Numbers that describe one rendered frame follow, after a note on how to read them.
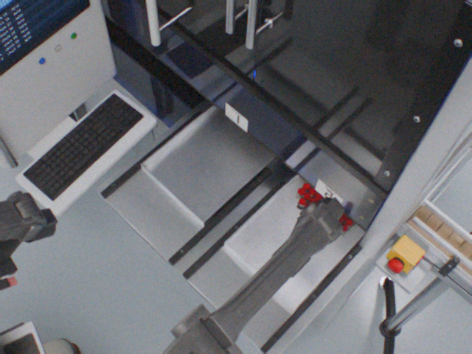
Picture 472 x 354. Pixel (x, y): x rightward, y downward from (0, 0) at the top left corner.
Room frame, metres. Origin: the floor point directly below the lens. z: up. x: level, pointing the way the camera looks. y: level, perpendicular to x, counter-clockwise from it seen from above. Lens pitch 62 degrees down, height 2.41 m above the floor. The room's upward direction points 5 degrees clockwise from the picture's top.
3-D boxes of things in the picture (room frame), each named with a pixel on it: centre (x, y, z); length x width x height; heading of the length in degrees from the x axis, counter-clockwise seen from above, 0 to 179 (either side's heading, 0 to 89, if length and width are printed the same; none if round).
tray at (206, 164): (0.84, 0.08, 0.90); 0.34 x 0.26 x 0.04; 141
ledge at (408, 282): (0.58, -0.49, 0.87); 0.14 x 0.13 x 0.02; 141
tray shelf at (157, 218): (0.68, 0.00, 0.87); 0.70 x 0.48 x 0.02; 51
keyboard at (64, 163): (0.90, 0.50, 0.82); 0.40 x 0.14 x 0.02; 145
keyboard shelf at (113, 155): (0.91, 0.52, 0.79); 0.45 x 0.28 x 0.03; 145
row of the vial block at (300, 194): (0.69, -0.24, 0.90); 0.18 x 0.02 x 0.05; 51
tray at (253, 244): (0.62, -0.18, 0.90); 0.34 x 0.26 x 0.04; 141
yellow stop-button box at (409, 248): (0.56, -0.45, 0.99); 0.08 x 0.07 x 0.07; 141
